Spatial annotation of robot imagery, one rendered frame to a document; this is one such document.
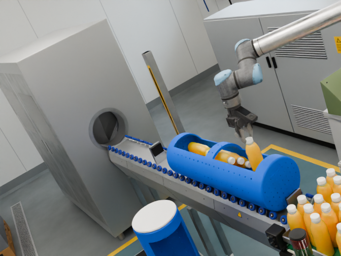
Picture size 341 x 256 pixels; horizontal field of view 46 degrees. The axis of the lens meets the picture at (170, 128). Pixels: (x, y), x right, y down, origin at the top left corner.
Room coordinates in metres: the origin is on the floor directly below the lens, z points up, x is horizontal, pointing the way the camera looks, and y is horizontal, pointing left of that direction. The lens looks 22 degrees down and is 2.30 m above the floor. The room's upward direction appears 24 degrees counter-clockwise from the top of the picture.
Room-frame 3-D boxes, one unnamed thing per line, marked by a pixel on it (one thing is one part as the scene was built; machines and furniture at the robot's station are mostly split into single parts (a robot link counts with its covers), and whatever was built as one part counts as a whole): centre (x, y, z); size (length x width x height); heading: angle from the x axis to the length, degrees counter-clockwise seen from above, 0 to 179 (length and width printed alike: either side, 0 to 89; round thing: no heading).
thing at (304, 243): (1.16, -0.27, 1.23); 0.06 x 0.06 x 0.04
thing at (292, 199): (1.67, -0.42, 0.99); 0.10 x 0.02 x 0.12; 116
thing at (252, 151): (1.81, -0.34, 1.24); 0.07 x 0.07 x 0.19
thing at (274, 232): (1.54, -0.26, 0.95); 0.10 x 0.07 x 0.10; 116
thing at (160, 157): (2.86, 0.16, 1.00); 0.10 x 0.04 x 0.15; 116
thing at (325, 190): (1.60, -0.55, 1.00); 0.07 x 0.07 x 0.19
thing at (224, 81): (1.84, -0.33, 1.65); 0.10 x 0.09 x 0.12; 69
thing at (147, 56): (3.15, -0.06, 0.85); 0.06 x 0.06 x 1.70; 26
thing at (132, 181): (3.46, 0.53, 0.31); 0.06 x 0.06 x 0.63; 26
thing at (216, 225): (2.64, -0.02, 0.31); 0.06 x 0.06 x 0.63; 26
